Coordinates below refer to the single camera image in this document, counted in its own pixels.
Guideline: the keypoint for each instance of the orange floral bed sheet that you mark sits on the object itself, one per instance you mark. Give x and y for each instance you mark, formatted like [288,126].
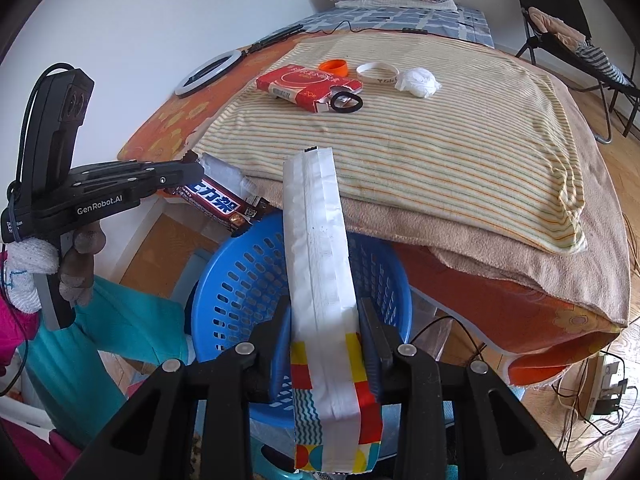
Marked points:
[165,125]

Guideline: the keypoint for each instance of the person's left hand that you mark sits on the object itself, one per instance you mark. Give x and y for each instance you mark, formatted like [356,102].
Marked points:
[82,255]

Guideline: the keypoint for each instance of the blue plaid bed sheet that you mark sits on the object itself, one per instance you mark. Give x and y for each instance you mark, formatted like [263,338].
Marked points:
[450,20]

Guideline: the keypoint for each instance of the orange plastic cap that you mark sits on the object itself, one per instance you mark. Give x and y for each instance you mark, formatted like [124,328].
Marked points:
[334,66]

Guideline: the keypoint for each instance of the white plastic bag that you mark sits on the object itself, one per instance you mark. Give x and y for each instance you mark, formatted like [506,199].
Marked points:
[417,82]

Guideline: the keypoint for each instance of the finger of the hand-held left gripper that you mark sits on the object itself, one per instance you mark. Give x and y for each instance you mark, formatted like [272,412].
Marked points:
[125,167]
[170,180]

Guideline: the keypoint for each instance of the striped garment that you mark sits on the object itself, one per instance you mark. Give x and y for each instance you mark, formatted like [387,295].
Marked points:
[600,62]

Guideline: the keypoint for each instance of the beige garment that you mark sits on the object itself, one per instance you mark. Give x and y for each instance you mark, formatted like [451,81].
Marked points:
[555,25]

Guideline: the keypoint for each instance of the brown chocolate bar wrapper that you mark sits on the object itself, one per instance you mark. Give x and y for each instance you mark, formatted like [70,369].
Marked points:
[215,203]

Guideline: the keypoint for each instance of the blue plastic basket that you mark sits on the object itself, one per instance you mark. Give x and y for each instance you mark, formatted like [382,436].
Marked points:
[235,280]

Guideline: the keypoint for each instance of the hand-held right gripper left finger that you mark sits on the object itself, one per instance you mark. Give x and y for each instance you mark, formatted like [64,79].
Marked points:
[281,355]

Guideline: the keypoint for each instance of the red cardboard box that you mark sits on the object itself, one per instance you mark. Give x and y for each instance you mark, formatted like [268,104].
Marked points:
[295,80]

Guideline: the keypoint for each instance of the black inline remote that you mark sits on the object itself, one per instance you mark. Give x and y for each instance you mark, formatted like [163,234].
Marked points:
[415,30]

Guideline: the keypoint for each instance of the white colourful snack bag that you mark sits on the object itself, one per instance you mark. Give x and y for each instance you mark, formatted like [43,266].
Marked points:
[320,270]

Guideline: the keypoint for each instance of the black folded tripod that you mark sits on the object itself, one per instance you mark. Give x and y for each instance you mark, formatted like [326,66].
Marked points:
[275,37]

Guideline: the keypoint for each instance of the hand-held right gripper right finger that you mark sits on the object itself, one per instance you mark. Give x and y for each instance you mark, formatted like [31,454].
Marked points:
[371,347]

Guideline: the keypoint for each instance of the beige blanket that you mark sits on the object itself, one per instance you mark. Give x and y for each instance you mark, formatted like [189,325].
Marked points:
[500,270]

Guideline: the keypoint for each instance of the striped cream blanket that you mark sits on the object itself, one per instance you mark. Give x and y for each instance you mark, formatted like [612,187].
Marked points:
[425,160]

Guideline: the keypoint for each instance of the person's leg in teal pants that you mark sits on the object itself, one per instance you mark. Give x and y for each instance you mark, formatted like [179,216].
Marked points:
[120,320]

